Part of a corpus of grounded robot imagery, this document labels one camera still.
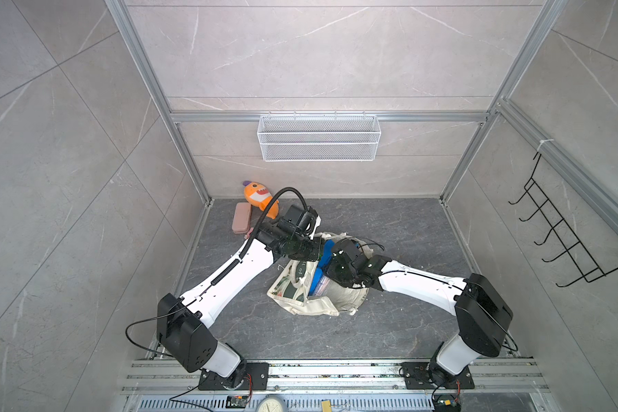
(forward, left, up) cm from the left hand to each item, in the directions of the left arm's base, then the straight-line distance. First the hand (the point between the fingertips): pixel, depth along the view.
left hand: (327, 250), depth 76 cm
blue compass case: (-5, +4, -11) cm, 13 cm away
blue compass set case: (-6, +1, +7) cm, 10 cm away
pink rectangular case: (+31, +36, -21) cm, 52 cm away
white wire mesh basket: (+48, +2, +8) cm, 49 cm away
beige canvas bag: (-7, +11, -9) cm, 16 cm away
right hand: (-1, 0, -12) cm, 12 cm away
